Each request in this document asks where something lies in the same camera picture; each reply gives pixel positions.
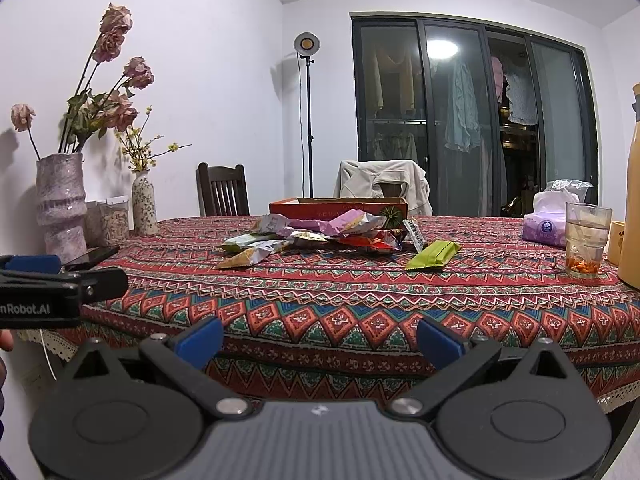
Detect silver orange snack packet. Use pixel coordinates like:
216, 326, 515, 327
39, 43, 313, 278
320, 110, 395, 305
215, 240, 293, 270

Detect glass jar with lid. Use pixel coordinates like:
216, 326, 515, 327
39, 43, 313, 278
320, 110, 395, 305
100, 196, 129, 246

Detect chair with beige jacket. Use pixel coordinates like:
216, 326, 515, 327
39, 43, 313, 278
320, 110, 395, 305
378, 182, 404, 198

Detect red snack packet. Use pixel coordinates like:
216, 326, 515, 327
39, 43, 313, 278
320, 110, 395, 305
338, 229, 407, 254

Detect beige jacket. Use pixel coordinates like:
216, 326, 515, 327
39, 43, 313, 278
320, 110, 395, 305
333, 159, 433, 217

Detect person's left hand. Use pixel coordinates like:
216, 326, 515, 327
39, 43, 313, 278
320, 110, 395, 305
0, 330, 14, 352

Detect pink snack packet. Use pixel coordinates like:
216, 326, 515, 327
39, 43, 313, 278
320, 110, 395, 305
320, 209, 386, 236

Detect patterned red tablecloth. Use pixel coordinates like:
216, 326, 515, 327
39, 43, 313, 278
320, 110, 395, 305
22, 217, 639, 411

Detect yellow flower twigs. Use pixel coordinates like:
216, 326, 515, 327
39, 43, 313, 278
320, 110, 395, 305
115, 106, 190, 174

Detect large purple ceramic vase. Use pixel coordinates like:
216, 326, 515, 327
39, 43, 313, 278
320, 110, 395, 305
36, 153, 87, 263

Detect orange cardboard box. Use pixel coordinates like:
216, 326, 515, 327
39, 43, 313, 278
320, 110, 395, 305
269, 197, 409, 220

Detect clear plastic bag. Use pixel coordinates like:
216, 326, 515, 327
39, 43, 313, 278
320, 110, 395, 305
546, 179, 593, 203

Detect black framed glass door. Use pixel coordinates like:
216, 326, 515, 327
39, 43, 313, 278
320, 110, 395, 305
352, 16, 599, 217

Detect small floral vase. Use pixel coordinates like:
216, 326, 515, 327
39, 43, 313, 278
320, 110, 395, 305
131, 171, 158, 236

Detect yellow thermos bottle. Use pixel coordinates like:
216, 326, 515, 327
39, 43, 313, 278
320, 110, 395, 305
618, 84, 640, 289

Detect green snack package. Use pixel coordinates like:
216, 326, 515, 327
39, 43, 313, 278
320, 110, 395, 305
405, 240, 460, 271

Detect floor lamp on stand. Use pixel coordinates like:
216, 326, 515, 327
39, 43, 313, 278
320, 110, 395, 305
293, 32, 320, 198

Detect glass of tea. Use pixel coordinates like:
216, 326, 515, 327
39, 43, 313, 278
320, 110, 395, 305
565, 203, 613, 278

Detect purple tissue pack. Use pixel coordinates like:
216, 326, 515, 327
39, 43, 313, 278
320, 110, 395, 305
522, 190, 579, 248

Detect dried pink roses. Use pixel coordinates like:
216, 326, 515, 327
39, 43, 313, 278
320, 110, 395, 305
10, 2, 156, 162

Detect dark wooden chair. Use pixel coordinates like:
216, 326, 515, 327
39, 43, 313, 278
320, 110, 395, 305
196, 162, 250, 217

